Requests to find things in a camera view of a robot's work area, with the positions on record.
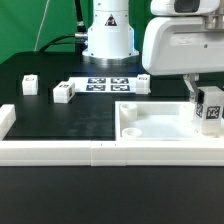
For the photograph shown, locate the white U-shaped fence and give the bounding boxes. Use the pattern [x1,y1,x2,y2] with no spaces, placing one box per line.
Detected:
[0,104,224,166]

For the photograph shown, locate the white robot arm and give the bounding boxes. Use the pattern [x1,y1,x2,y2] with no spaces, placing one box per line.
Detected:
[83,0,224,102]

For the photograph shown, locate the white thin cord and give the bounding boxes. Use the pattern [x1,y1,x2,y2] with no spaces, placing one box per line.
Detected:
[33,0,52,52]

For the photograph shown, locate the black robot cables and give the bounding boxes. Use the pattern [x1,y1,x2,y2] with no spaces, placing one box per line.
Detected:
[39,0,89,53]

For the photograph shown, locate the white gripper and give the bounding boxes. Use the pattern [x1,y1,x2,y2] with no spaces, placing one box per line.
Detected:
[142,17,224,103]

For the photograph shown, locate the white fiducial tag sheet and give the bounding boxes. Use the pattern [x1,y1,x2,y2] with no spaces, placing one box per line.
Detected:
[69,77,136,93]

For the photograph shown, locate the white square tabletop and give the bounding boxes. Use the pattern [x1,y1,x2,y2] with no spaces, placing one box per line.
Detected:
[115,101,224,149]

